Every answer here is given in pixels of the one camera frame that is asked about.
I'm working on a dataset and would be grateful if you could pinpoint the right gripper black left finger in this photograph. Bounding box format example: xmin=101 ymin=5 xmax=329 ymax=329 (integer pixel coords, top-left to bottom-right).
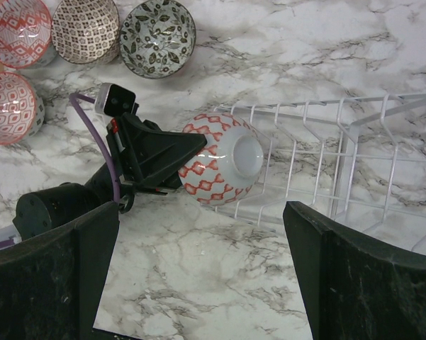
xmin=0 ymin=203 xmax=120 ymax=339

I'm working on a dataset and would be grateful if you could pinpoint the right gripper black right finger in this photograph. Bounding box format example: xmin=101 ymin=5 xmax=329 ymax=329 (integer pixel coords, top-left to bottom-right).
xmin=283 ymin=201 xmax=426 ymax=339

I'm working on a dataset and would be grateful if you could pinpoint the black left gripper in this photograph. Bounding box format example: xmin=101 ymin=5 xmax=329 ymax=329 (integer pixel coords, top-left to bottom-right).
xmin=106 ymin=103 xmax=207 ymax=193

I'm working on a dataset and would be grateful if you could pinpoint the red quatrefoil pattern bowl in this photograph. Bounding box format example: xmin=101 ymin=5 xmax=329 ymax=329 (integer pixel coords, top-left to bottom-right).
xmin=179 ymin=113 xmax=264 ymax=206

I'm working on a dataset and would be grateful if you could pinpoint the green leaf pattern bowl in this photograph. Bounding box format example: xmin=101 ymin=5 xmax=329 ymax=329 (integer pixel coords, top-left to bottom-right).
xmin=119 ymin=0 xmax=196 ymax=79

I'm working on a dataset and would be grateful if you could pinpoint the brown flower pattern bowl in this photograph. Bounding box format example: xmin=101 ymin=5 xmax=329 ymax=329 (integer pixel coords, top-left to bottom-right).
xmin=51 ymin=0 xmax=120 ymax=64

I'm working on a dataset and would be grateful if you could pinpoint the red diamond pattern bowl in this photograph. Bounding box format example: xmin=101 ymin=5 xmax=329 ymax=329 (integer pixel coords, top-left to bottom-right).
xmin=0 ymin=72 xmax=45 ymax=145

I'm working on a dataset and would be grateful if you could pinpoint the red zigzag pattern bowl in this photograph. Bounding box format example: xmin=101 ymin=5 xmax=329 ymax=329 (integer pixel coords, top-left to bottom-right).
xmin=0 ymin=0 xmax=57 ymax=69

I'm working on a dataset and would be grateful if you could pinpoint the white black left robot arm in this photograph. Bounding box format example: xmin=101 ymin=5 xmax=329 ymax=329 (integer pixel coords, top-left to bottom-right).
xmin=0 ymin=112 xmax=207 ymax=250

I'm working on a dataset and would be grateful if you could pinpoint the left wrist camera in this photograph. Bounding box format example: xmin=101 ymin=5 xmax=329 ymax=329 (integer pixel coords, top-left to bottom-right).
xmin=94 ymin=83 xmax=138 ymax=118

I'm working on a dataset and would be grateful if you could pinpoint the white wire dish rack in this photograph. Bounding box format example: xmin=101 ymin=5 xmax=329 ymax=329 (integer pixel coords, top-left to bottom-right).
xmin=216 ymin=93 xmax=426 ymax=255

